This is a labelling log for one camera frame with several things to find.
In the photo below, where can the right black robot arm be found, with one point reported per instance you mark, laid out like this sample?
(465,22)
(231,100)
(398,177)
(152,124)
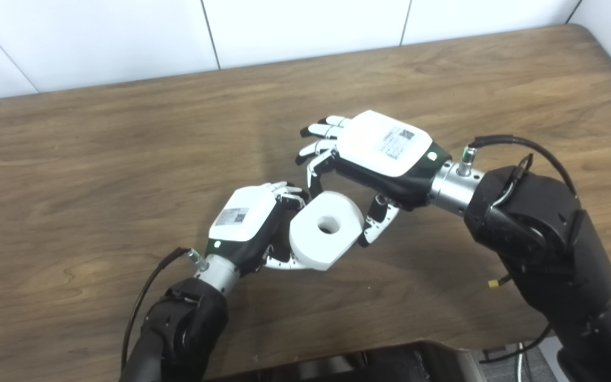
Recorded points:
(544,239)

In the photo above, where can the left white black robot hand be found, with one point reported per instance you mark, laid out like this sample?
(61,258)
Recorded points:
(242,212)

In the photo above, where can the black robot torso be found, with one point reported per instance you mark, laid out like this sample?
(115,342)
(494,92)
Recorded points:
(390,366)

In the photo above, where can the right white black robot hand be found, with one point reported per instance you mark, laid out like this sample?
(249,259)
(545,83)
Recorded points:
(380,143)

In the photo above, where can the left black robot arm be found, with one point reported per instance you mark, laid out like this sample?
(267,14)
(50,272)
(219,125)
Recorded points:
(183,329)

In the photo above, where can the round white plastic piece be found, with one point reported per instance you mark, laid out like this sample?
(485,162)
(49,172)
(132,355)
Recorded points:
(311,249)

